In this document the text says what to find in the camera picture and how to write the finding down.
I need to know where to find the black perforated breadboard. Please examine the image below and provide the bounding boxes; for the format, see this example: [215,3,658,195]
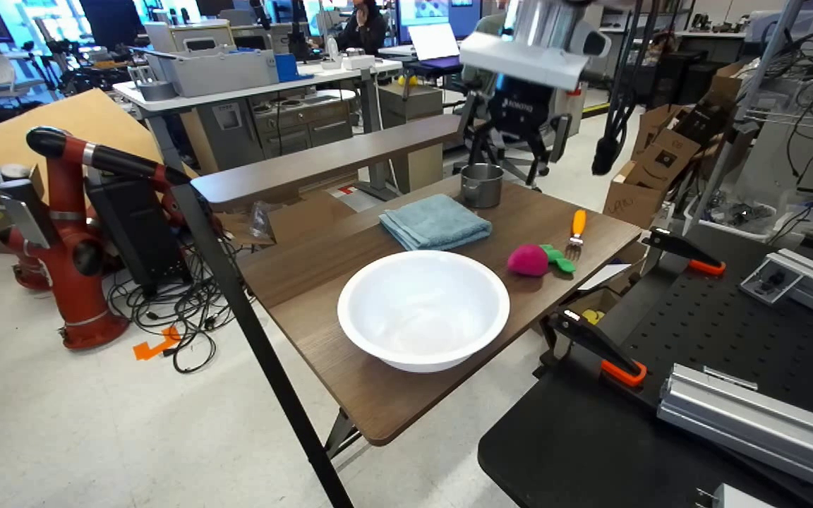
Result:
[473,223,813,508]

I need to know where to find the open laptop screen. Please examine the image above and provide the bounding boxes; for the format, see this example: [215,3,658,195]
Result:
[404,17,469,76]

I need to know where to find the wooden shelf board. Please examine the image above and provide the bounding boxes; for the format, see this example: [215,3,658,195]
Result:
[187,110,466,213]

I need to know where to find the grey metal desk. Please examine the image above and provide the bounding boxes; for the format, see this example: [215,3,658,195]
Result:
[111,51,365,176]

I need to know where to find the white round bowl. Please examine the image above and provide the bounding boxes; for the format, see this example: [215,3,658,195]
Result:
[334,247,513,379]

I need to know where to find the pink and green tulip plush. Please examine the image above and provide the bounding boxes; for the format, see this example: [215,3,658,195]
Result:
[502,241,582,282]

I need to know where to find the white paper sheet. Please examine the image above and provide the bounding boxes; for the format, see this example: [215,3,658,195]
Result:
[574,261,634,298]

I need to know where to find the orange floor tape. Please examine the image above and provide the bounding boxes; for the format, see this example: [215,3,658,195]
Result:
[129,324,187,364]

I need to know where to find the black floor cables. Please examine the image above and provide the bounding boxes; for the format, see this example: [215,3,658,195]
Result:
[108,275,243,379]

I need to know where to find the black office chair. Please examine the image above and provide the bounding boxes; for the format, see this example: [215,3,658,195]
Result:
[466,76,577,189]

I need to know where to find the tan cardboard sheet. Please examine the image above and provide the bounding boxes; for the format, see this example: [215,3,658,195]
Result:
[0,89,167,185]

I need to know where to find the light blue folded towel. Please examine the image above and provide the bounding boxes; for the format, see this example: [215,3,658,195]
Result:
[376,192,497,255]

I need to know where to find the person in dark clothes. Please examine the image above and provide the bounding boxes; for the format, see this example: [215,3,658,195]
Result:
[334,0,393,56]

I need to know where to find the orange and black bar clamp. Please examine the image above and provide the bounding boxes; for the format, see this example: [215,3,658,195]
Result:
[643,230,732,282]
[548,307,653,395]

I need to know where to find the brown cardboard box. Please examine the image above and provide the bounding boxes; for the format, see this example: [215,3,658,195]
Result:
[602,124,704,230]

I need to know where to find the slanted black shelf support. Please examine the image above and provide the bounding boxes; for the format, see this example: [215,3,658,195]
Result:
[163,168,356,508]

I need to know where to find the steel cooking pot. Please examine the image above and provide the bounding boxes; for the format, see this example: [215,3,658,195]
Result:
[458,159,507,213]

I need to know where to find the black computer tower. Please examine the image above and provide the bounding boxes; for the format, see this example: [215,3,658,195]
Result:
[84,173,195,298]

